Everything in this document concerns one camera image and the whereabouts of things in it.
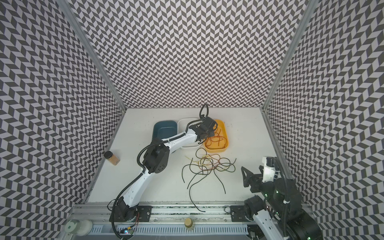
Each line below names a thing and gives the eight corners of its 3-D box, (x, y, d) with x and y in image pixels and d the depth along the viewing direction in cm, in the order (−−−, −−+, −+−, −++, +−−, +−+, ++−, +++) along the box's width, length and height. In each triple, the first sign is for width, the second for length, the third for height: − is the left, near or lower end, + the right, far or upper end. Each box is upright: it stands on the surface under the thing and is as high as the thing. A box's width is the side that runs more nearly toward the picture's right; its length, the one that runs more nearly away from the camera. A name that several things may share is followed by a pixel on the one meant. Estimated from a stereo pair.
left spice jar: (111, 165, 90) (102, 157, 82) (113, 158, 93) (105, 150, 85) (118, 165, 90) (110, 157, 82) (120, 158, 93) (113, 150, 85)
